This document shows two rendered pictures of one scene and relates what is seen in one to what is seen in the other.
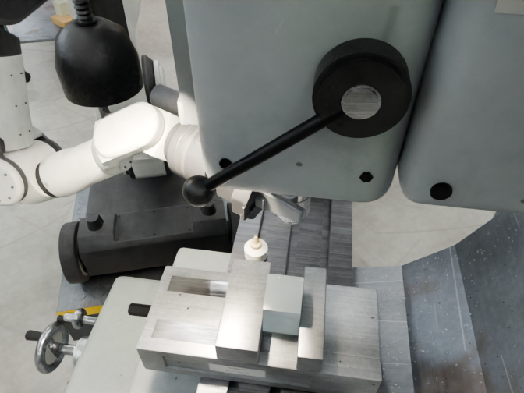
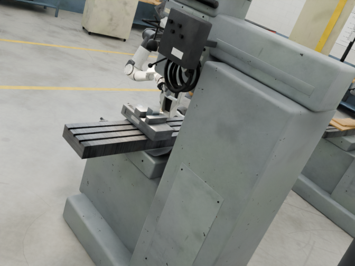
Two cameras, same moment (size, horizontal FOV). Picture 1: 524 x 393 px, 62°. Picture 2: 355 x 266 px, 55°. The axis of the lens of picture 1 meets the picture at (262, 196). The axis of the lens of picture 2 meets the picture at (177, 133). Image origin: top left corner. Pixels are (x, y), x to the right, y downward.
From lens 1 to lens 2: 171 cm
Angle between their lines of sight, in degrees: 32
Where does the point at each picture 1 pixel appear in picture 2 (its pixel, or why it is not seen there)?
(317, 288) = (161, 116)
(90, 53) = (151, 41)
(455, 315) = not seen: hidden behind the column
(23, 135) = (139, 65)
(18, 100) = (143, 58)
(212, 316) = not seen: hidden behind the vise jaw
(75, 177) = (140, 75)
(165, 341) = (128, 106)
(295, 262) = not seen: hidden behind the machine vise
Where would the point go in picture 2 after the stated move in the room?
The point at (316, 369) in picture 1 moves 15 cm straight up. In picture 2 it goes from (147, 122) to (154, 100)
